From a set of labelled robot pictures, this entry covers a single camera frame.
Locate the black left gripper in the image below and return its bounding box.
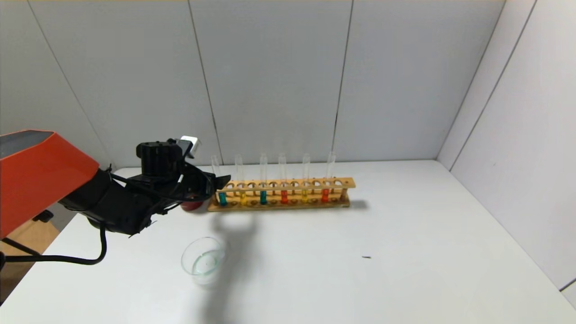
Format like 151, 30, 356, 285
183, 162, 231, 202

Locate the blue pigment glass test tube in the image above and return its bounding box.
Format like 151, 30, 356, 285
211, 155, 228, 207
259, 153, 269, 206

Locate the yellow pigment glass test tube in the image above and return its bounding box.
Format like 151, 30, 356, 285
234, 154, 248, 206
301, 153, 311, 203

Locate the red pigment glass test tube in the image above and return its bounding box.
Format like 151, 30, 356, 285
321, 151, 337, 203
279, 153, 289, 204

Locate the wooden test tube rack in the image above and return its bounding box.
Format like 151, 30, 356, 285
207, 177, 356, 212

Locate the clear glass dish with spout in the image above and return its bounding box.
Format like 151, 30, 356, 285
181, 237, 228, 287

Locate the white and grey wrist camera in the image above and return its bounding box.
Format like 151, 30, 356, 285
179, 136, 202, 159

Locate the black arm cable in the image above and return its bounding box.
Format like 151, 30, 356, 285
0, 224, 108, 266

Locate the black metal stand frame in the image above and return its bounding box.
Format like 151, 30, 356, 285
0, 210, 54, 258

